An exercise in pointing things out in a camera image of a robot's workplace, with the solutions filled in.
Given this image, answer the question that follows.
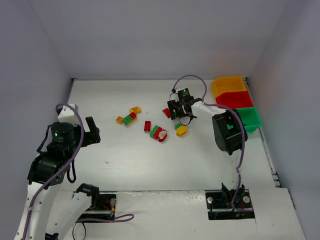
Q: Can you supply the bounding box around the red sloped lego brick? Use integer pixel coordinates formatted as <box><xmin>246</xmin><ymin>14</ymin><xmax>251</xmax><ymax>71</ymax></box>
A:
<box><xmin>162</xmin><ymin>108</ymin><xmax>171</xmax><ymax>119</ymax></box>

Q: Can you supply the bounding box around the red long lego brick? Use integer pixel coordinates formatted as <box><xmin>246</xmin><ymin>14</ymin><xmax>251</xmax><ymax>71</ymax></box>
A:
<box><xmin>144</xmin><ymin>120</ymin><xmax>151</xmax><ymax>133</ymax></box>

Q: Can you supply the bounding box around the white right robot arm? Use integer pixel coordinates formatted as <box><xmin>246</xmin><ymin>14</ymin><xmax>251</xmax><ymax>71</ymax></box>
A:
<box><xmin>167</xmin><ymin>88</ymin><xmax>248</xmax><ymax>203</ymax></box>

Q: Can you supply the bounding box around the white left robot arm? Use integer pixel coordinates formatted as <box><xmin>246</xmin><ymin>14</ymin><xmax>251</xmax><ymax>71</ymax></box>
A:
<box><xmin>14</xmin><ymin>116</ymin><xmax>101</xmax><ymax>240</ymax></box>

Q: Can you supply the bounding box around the green yellow oval lego stack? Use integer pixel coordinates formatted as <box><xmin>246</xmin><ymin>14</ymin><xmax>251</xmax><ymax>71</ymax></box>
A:
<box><xmin>174</xmin><ymin>123</ymin><xmax>188</xmax><ymax>137</ymax></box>

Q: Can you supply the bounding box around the green red flower lego stack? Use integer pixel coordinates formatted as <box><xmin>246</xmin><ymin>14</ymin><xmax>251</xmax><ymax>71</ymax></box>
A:
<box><xmin>149</xmin><ymin>125</ymin><xmax>168</xmax><ymax>143</ymax></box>

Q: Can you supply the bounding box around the small yellow lego brick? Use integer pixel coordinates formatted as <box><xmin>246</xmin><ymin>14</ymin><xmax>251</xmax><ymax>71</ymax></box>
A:
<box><xmin>116</xmin><ymin>116</ymin><xmax>124</xmax><ymax>125</ymax></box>

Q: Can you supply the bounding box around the yellow curved lego brick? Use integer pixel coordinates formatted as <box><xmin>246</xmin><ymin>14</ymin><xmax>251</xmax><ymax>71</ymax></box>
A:
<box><xmin>129</xmin><ymin>106</ymin><xmax>142</xmax><ymax>114</ymax></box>

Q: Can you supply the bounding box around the green red yellow lego stack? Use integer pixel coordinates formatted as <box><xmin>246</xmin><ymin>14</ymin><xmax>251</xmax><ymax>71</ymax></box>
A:
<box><xmin>122</xmin><ymin>112</ymin><xmax>137</xmax><ymax>126</ymax></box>

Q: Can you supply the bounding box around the red plastic bin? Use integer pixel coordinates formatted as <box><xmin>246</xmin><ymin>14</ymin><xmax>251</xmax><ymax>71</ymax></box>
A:
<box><xmin>215</xmin><ymin>91</ymin><xmax>254</xmax><ymax>109</ymax></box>

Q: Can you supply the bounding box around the yellow plastic bin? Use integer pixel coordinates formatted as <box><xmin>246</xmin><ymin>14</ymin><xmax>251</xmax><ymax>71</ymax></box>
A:
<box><xmin>211</xmin><ymin>75</ymin><xmax>247</xmax><ymax>98</ymax></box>

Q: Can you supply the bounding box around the green plastic bin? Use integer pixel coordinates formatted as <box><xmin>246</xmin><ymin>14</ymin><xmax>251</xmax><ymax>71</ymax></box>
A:
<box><xmin>237</xmin><ymin>107</ymin><xmax>263</xmax><ymax>133</ymax></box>

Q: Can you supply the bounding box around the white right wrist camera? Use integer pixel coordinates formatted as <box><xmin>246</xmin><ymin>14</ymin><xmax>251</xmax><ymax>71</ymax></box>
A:
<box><xmin>171</xmin><ymin>86</ymin><xmax>184</xmax><ymax>94</ymax></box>

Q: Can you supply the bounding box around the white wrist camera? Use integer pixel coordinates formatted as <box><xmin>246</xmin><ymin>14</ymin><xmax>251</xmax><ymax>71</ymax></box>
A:
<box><xmin>171</xmin><ymin>86</ymin><xmax>184</xmax><ymax>94</ymax></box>
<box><xmin>57</xmin><ymin>105</ymin><xmax>80</xmax><ymax>127</ymax></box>

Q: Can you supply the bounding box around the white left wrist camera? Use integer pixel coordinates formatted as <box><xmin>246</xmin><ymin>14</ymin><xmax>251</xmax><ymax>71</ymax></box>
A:
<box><xmin>57</xmin><ymin>105</ymin><xmax>80</xmax><ymax>127</ymax></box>

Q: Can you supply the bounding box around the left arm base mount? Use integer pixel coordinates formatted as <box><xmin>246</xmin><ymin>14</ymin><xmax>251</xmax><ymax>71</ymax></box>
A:
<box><xmin>78</xmin><ymin>192</ymin><xmax>117</xmax><ymax>223</ymax></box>

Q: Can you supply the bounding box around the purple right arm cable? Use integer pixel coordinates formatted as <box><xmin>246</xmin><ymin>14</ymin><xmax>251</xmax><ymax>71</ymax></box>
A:
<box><xmin>171</xmin><ymin>74</ymin><xmax>254</xmax><ymax>213</ymax></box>

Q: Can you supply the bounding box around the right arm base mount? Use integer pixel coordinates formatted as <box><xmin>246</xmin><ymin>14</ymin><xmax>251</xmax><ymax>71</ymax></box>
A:
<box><xmin>205</xmin><ymin>191</ymin><xmax>255</xmax><ymax>221</ymax></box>

